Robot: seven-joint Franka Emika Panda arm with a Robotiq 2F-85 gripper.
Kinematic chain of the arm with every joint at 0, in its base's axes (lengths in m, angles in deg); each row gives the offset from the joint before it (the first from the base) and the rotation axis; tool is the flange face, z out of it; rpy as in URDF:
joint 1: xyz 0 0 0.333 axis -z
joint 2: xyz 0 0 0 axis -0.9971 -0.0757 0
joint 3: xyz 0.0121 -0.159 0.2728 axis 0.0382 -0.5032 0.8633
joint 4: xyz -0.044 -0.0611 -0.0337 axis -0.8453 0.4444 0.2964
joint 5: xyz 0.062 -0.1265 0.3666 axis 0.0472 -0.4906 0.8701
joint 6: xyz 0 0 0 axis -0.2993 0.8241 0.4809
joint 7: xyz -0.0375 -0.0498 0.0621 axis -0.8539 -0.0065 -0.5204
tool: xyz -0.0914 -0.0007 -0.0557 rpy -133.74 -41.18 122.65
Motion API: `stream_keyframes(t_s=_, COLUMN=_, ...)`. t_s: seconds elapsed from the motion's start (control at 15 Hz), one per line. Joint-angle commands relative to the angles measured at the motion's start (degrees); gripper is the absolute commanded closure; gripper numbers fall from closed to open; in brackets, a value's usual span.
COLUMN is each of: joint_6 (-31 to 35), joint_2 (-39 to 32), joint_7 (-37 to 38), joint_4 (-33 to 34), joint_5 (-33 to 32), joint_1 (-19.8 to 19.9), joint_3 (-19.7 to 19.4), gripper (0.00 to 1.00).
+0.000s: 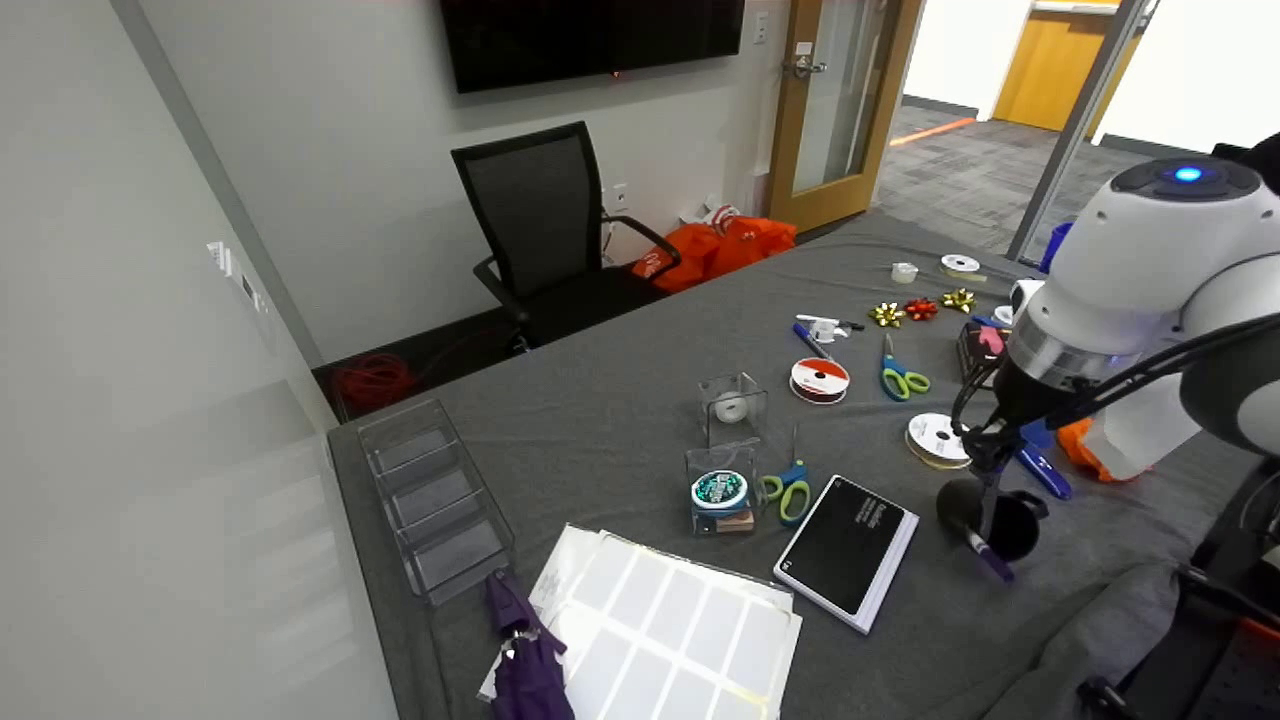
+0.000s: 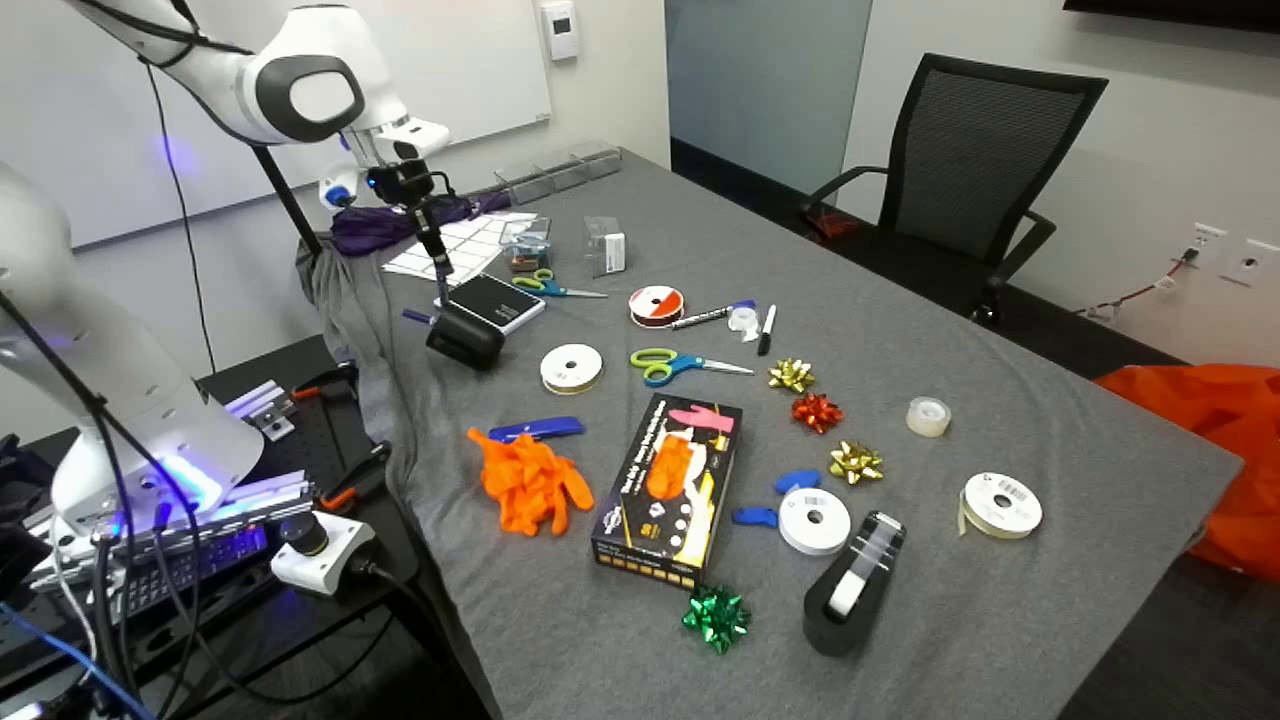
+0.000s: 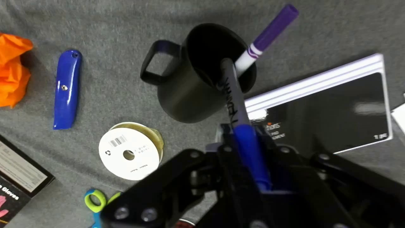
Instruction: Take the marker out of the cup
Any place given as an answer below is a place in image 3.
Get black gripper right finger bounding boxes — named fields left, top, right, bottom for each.
left=253, top=125, right=405, bottom=228

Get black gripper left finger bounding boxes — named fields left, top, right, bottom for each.
left=99, top=123, right=255, bottom=228

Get black marker with blue cap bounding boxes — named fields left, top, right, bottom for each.
left=218, top=57, right=273, bottom=194

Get purple marker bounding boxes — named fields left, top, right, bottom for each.
left=234, top=4, right=299, bottom=77

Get black ink pad box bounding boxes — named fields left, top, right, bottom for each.
left=244, top=52, right=394, bottom=156

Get white ribbon spool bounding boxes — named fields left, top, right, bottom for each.
left=97, top=120, right=165, bottom=182

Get green blue scissors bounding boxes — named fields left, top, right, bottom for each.
left=82, top=188, right=121, bottom=228

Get blue utility knife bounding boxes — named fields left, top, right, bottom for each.
left=51, top=48, right=83, bottom=131

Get black gloves package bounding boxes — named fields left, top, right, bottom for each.
left=0, top=134, right=55, bottom=227

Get black mug with handle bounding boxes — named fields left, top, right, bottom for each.
left=139, top=23, right=258, bottom=124

